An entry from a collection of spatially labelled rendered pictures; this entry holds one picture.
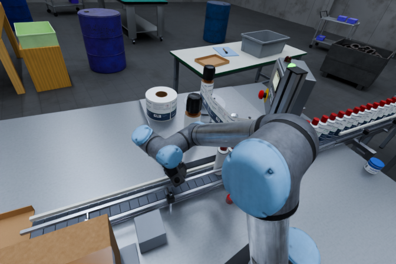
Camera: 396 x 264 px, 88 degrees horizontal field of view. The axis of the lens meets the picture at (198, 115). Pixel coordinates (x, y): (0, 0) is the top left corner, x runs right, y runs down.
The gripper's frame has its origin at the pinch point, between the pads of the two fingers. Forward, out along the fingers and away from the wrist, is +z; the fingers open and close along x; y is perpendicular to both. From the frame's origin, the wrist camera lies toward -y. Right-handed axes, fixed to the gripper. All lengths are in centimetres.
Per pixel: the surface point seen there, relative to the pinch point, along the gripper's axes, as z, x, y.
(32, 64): -9, 120, 274
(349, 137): 64, -100, -5
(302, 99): -25, -51, -17
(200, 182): 8.7, -4.2, -2.2
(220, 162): 4.8, -17.5, -1.1
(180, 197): 3.9, 6.3, -5.0
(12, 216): -26, 65, 13
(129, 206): -7.9, 24.5, -2.1
